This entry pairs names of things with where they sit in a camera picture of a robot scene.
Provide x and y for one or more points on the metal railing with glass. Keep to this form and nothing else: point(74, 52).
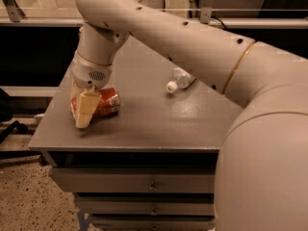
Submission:
point(228, 14)

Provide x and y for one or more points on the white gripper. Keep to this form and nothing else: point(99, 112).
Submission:
point(89, 75)

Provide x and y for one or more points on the clear plastic water bottle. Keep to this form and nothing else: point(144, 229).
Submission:
point(181, 80)

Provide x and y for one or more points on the top grey drawer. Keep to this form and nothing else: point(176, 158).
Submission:
point(133, 180)

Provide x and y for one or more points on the grey drawer cabinet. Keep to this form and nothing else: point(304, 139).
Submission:
point(152, 129)

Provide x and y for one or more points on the bottom grey drawer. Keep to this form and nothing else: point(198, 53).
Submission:
point(153, 223)

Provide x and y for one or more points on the grey drawer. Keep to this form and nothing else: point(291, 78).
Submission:
point(158, 204)
point(153, 223)
point(133, 180)

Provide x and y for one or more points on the middle grey drawer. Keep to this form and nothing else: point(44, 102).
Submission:
point(158, 204)

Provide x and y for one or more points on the red coke can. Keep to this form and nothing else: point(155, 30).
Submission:
point(109, 102)

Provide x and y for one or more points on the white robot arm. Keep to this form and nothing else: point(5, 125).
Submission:
point(261, 181)

